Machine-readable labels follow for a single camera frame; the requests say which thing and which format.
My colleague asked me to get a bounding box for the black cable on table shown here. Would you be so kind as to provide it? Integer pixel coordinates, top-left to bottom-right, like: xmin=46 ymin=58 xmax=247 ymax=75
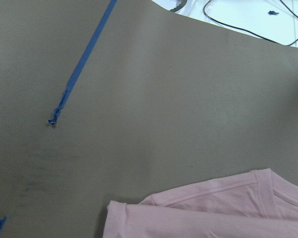
xmin=202 ymin=0 xmax=298 ymax=47

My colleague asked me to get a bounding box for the pink Snoopy t-shirt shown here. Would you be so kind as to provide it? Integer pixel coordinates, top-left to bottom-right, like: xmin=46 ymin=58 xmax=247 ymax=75
xmin=103 ymin=169 xmax=298 ymax=238

